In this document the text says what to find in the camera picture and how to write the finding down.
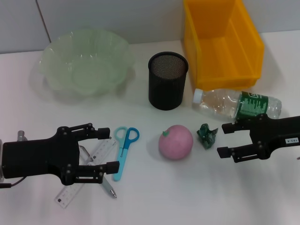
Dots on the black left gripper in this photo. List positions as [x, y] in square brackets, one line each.
[35, 157]

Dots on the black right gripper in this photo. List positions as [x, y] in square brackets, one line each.
[276, 133]

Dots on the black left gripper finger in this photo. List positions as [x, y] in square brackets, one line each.
[111, 167]

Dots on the blue scissors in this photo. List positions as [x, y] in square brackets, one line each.
[123, 152]

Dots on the green plastic wrapper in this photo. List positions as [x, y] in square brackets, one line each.
[207, 137]

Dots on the clear green-label water bottle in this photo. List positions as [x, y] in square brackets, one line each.
[218, 103]

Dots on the pink toy peach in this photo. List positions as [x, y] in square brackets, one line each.
[175, 143]

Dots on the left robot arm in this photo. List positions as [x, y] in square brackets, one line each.
[1, 161]

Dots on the grey clear ballpoint pen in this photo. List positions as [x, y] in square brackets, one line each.
[109, 187]

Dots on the clear plastic ruler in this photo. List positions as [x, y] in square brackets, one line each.
[68, 194]

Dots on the translucent green fruit bowl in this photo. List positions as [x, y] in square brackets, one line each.
[89, 58]

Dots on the black mesh pen cup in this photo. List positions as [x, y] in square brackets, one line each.
[167, 91]

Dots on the yellow plastic bin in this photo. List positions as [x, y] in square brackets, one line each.
[211, 28]

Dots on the silver left gripper connector post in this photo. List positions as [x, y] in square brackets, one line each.
[21, 135]

